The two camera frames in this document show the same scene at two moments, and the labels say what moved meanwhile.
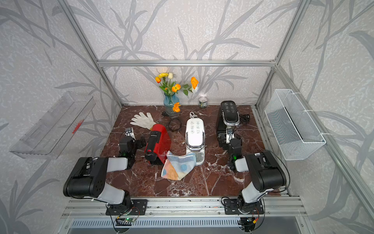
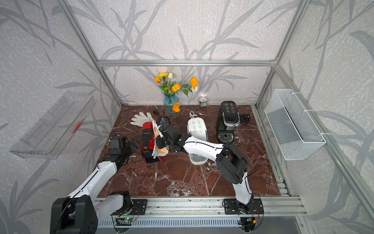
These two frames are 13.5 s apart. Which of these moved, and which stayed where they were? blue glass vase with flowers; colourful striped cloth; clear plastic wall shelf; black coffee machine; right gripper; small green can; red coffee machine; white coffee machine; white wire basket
Moved: colourful striped cloth; red coffee machine; right gripper
Stayed: blue glass vase with flowers; white wire basket; clear plastic wall shelf; small green can; black coffee machine; white coffee machine
